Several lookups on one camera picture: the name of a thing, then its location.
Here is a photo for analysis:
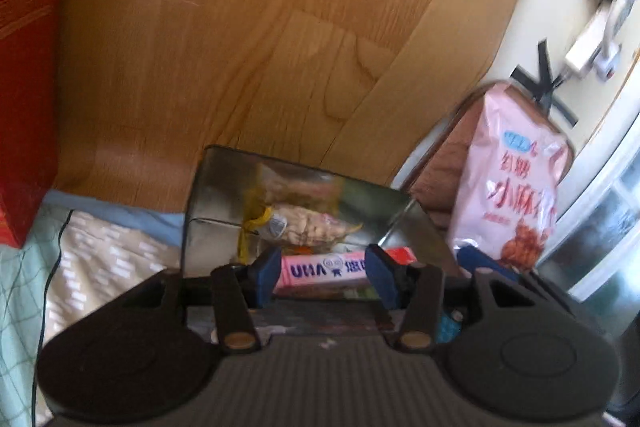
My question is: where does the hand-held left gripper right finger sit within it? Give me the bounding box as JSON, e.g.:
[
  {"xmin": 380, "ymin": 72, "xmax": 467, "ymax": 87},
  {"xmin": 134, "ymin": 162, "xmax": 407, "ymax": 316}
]
[{"xmin": 365, "ymin": 244, "xmax": 571, "ymax": 353}]

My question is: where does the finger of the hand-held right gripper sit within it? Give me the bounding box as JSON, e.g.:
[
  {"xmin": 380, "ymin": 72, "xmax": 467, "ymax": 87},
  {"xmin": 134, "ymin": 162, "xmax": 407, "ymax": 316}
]
[{"xmin": 457, "ymin": 247, "xmax": 521, "ymax": 283}]

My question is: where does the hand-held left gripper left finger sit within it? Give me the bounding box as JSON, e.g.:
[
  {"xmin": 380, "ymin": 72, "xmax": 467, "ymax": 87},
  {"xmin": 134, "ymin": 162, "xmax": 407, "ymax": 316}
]
[{"xmin": 117, "ymin": 247, "xmax": 283, "ymax": 353}]

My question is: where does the pink candy stick pack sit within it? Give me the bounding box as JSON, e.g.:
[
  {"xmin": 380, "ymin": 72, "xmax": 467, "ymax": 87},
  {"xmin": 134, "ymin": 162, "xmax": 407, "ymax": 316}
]
[{"xmin": 272, "ymin": 247, "xmax": 416, "ymax": 295}]

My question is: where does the black tin box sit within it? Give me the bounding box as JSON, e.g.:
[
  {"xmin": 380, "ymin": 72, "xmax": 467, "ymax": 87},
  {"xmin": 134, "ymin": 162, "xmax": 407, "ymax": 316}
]
[{"xmin": 181, "ymin": 145, "xmax": 466, "ymax": 340}]

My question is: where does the clear peanut bag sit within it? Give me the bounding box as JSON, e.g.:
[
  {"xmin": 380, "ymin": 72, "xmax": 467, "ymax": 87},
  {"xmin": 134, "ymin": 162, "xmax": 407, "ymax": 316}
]
[{"xmin": 240, "ymin": 162, "xmax": 366, "ymax": 258}]

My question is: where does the blue mat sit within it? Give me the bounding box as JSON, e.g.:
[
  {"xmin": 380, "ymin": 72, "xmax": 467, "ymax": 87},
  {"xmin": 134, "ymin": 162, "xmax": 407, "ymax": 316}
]
[{"xmin": 435, "ymin": 307, "xmax": 463, "ymax": 343}]

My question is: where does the pink snack bag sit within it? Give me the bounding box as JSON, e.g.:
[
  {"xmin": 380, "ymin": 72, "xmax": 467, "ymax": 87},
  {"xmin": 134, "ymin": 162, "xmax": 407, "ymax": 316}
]
[{"xmin": 446, "ymin": 82, "xmax": 568, "ymax": 275}]

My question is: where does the brown cushion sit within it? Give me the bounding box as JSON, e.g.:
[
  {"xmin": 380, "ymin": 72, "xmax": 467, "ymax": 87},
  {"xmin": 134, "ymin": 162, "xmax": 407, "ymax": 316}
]
[{"xmin": 400, "ymin": 87, "xmax": 576, "ymax": 228}]

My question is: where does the patterned bed sheet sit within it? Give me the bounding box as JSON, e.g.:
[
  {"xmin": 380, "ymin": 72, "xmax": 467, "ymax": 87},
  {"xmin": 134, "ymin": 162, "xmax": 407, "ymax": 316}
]
[{"xmin": 0, "ymin": 189, "xmax": 186, "ymax": 427}]

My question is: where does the long black tape strip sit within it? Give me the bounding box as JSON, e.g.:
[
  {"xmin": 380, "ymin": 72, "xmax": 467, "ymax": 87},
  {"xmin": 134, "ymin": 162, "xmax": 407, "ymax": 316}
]
[{"xmin": 512, "ymin": 66, "xmax": 578, "ymax": 128}]

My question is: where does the short black tape strip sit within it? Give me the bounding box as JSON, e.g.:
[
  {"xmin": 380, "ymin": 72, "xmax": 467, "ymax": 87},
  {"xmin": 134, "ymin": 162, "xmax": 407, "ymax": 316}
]
[{"xmin": 537, "ymin": 39, "xmax": 557, "ymax": 108}]

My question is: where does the white plug adapter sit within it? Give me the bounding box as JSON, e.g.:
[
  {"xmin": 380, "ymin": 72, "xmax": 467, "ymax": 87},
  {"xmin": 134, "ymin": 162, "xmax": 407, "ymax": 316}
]
[{"xmin": 592, "ymin": 42, "xmax": 623, "ymax": 80}]

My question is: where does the wooden headboard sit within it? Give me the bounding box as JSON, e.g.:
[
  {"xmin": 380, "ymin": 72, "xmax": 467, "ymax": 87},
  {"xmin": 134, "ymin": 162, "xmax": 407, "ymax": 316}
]
[{"xmin": 50, "ymin": 0, "xmax": 553, "ymax": 212}]

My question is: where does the white power strip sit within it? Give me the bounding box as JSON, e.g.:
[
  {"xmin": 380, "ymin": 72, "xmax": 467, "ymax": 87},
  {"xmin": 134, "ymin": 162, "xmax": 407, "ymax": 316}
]
[{"xmin": 565, "ymin": 4, "xmax": 623, "ymax": 78}]

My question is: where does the red gift box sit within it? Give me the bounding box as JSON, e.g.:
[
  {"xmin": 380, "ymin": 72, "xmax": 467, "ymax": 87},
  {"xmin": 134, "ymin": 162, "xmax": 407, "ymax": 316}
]
[{"xmin": 0, "ymin": 0, "xmax": 68, "ymax": 250}]

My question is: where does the white window frame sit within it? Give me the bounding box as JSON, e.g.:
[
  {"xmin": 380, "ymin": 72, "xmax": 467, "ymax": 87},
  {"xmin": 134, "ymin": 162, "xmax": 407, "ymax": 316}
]
[{"xmin": 540, "ymin": 107, "xmax": 640, "ymax": 308}]

